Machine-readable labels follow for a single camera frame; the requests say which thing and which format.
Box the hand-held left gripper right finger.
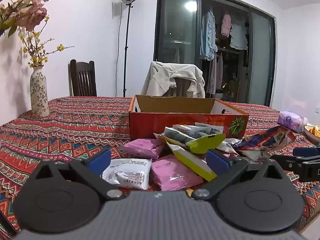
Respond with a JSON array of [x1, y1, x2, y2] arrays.
[[191, 149, 285, 202]]

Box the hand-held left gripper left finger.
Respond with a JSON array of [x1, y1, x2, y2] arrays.
[[35, 148, 128, 202]]

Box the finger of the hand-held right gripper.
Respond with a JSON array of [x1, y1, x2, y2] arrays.
[[271, 154, 320, 182], [292, 147, 320, 157]]

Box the green snack packet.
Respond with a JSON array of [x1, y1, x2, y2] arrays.
[[186, 134, 226, 154]]

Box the yellow white snack packet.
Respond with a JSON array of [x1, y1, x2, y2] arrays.
[[166, 140, 217, 182]]

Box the large red snack bag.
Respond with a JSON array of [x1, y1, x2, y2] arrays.
[[231, 126, 297, 160]]

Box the pink snack packet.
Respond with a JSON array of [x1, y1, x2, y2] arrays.
[[151, 154, 204, 192], [124, 138, 165, 160]]

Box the orange cardboard box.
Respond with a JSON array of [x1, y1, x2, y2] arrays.
[[129, 95, 250, 140]]

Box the purple tissue pack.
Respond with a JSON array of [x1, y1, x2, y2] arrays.
[[277, 110, 308, 133]]

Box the patterned red tablecloth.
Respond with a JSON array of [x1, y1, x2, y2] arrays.
[[0, 96, 320, 238]]

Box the gold foil bag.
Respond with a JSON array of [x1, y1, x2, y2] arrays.
[[222, 79, 239, 94]]

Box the brown wooden chair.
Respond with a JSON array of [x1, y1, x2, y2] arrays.
[[171, 77, 192, 97]]

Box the dark wooden chair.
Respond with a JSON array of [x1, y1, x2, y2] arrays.
[[68, 59, 97, 97]]

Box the pale pink hanging clothes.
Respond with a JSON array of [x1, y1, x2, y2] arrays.
[[206, 52, 224, 94]]

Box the floral ceramic vase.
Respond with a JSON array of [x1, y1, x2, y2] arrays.
[[30, 66, 50, 118]]

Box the beige jacket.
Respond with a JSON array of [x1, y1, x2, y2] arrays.
[[141, 62, 206, 98]]

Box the yellow flower branches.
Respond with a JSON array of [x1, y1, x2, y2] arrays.
[[19, 16, 75, 68]]

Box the white hanging top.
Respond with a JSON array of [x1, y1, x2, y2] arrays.
[[229, 17, 249, 50]]

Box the light blue hanging shirt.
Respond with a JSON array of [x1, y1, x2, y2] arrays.
[[200, 7, 218, 60]]

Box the pink hanging garment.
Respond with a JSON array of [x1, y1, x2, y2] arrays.
[[220, 11, 232, 38]]

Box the black framed sliding glass door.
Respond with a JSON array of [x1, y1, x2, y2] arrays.
[[154, 0, 277, 107]]

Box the pink artificial flowers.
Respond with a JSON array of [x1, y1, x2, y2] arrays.
[[0, 0, 62, 39]]

